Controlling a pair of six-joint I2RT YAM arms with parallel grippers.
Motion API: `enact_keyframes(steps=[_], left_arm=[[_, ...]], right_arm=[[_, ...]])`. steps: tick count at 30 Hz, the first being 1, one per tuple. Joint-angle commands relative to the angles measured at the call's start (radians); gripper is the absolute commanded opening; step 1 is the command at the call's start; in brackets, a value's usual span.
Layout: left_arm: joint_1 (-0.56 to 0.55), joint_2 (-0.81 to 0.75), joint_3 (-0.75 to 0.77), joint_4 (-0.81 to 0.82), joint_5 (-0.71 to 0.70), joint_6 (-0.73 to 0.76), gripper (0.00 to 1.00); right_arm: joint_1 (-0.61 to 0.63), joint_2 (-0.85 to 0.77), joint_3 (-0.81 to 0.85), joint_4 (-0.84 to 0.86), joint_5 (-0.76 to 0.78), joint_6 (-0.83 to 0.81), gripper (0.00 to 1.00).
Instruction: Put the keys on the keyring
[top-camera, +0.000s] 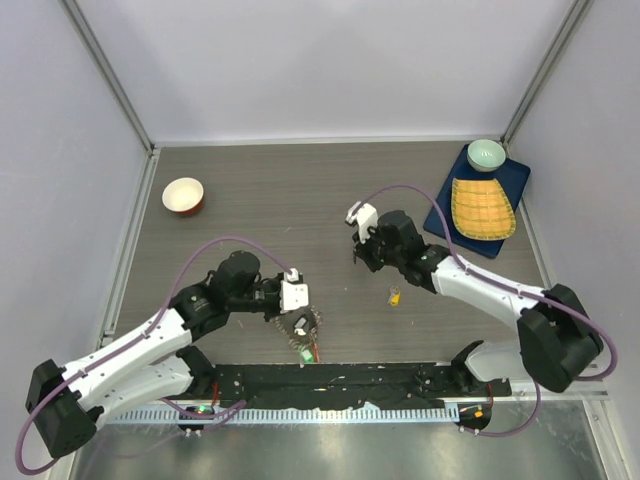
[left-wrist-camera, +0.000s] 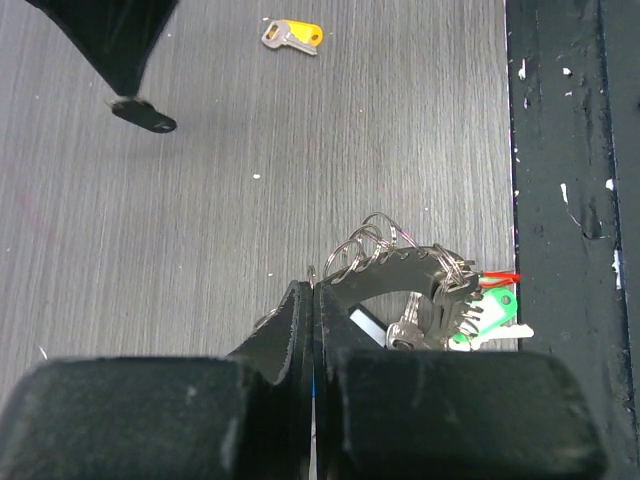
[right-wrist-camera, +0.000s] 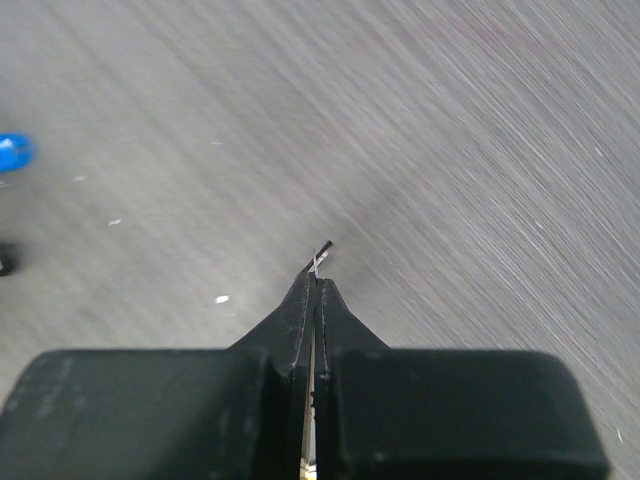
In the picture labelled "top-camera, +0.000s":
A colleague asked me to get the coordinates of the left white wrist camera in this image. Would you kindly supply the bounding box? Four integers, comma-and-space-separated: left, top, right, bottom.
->
280, 268, 309, 313

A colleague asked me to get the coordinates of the large silver keyring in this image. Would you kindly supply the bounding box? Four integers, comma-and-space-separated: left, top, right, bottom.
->
271, 306, 322, 350

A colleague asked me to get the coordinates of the white slotted cable duct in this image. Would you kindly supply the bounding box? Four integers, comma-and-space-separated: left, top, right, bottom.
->
109, 403, 459, 426

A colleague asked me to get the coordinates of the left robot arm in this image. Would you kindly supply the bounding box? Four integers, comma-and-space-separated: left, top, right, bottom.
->
26, 250, 319, 459

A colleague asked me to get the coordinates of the red bowl white inside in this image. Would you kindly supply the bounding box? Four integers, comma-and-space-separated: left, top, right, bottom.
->
161, 177, 205, 217

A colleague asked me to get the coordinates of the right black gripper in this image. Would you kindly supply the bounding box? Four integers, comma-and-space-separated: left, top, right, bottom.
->
353, 221, 405, 272

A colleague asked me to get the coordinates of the light green bowl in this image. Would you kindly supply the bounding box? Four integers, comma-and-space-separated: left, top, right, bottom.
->
467, 139, 507, 172

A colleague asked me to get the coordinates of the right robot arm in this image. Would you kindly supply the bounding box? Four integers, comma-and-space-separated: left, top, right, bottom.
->
345, 203, 604, 395

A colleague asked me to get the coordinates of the yellow key tag with key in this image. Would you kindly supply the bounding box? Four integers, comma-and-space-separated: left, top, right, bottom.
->
388, 286, 401, 307

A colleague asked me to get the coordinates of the yellow woven bamboo plate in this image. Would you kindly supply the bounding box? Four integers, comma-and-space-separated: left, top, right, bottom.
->
451, 178, 516, 241

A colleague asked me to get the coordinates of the green key tag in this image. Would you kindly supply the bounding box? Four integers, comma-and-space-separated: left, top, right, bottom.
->
298, 348, 315, 364

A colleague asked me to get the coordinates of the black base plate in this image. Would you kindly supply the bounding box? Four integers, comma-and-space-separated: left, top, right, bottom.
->
216, 362, 512, 411

